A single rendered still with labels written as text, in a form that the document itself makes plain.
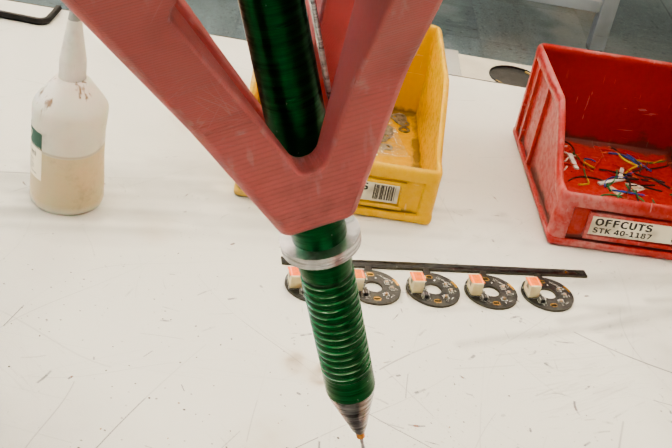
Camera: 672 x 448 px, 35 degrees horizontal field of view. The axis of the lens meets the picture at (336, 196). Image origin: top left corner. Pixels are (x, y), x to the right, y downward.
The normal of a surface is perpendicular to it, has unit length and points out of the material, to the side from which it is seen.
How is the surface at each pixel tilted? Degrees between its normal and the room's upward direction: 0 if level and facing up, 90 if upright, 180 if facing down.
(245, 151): 99
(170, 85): 110
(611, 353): 0
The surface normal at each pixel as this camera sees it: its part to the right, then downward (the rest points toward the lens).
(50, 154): -0.26, 0.47
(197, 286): 0.17, -0.84
